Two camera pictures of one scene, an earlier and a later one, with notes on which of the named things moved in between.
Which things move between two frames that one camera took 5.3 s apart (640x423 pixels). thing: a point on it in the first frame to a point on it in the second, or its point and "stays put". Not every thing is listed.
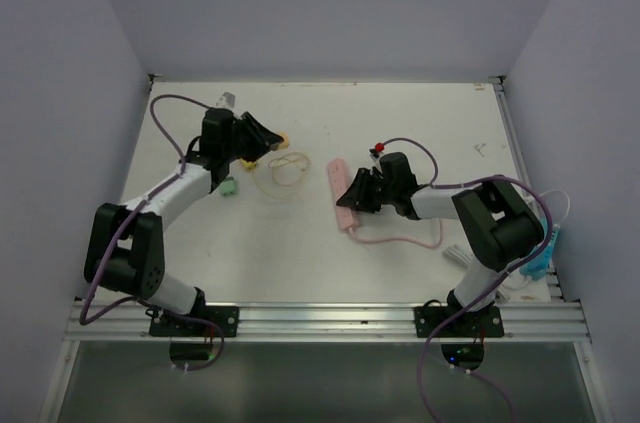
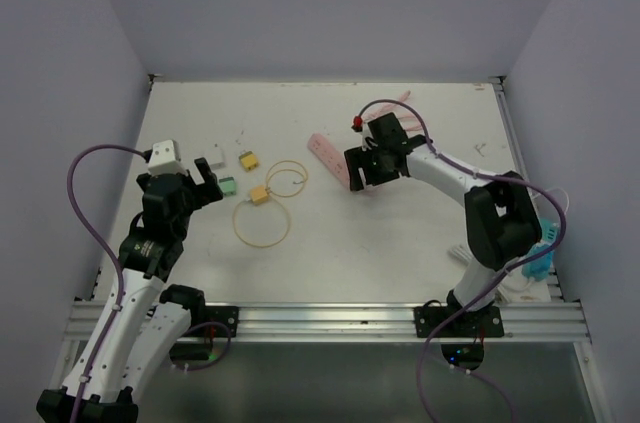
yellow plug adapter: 249,166 stays put
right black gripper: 360,195 to 357,158
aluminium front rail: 557,320 stays put
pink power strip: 347,216 to 327,153
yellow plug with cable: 289,168 to 260,193
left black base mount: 226,317 stays put
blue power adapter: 538,267 stays put
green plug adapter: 229,186 stays put
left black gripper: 263,139 to 210,192
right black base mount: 481,323 stays put
